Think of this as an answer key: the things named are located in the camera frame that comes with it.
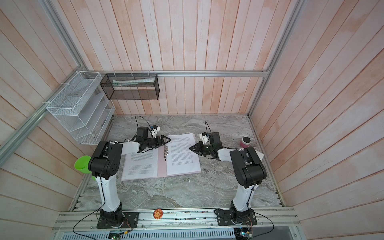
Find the red round badge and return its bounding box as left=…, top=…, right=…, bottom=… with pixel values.
left=153, top=208, right=164, bottom=220

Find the printed white paper sheet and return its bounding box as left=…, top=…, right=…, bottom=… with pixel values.
left=121, top=149, right=159, bottom=181

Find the pink folder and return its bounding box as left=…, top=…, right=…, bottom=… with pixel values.
left=121, top=133, right=202, bottom=182

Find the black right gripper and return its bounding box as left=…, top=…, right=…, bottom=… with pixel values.
left=190, top=141, right=214, bottom=157

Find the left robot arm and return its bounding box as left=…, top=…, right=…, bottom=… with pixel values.
left=88, top=125, right=171, bottom=229

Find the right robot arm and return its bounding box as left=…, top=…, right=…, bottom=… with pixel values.
left=189, top=132, right=267, bottom=227

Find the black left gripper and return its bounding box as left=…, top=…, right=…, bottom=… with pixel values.
left=144, top=135, right=172, bottom=149

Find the metal folder clip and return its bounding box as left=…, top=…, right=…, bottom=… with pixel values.
left=164, top=146, right=169, bottom=162

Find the white power socket cube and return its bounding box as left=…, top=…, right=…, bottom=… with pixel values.
left=255, top=150, right=265, bottom=161

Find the black wire mesh basket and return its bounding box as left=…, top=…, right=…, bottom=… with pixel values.
left=101, top=73, right=160, bottom=101

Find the white wire mesh shelf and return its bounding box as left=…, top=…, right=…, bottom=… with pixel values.
left=47, top=72, right=115, bottom=145

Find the pink round speaker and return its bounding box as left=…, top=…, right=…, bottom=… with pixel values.
left=240, top=136, right=252, bottom=148

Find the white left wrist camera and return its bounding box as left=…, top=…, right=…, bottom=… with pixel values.
left=150, top=125, right=160, bottom=138

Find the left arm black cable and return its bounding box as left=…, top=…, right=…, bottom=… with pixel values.
left=134, top=115, right=154, bottom=130

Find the white paper stack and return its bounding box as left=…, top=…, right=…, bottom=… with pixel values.
left=166, top=133, right=201, bottom=176

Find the green plastic goblet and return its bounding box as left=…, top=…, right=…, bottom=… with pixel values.
left=74, top=156, right=96, bottom=181

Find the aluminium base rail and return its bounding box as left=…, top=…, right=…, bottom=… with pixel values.
left=52, top=207, right=301, bottom=233

